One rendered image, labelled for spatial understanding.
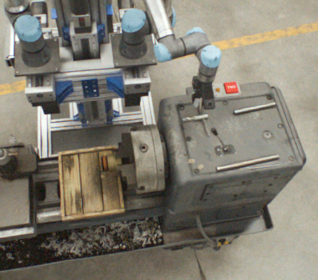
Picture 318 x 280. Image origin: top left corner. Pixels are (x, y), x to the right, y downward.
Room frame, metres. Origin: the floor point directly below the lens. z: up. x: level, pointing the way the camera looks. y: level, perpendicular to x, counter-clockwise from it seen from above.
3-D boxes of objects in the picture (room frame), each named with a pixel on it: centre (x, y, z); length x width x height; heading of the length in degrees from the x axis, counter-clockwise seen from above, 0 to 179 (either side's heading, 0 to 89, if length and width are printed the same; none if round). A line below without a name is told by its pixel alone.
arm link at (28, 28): (1.28, 0.66, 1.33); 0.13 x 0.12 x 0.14; 36
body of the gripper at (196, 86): (1.02, -0.17, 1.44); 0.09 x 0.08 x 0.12; 15
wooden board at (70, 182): (0.74, 0.31, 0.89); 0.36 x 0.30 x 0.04; 15
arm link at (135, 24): (1.40, 0.17, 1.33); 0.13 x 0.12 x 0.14; 117
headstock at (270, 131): (0.93, -0.33, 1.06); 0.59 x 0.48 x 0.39; 105
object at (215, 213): (0.93, -0.33, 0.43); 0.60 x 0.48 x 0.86; 105
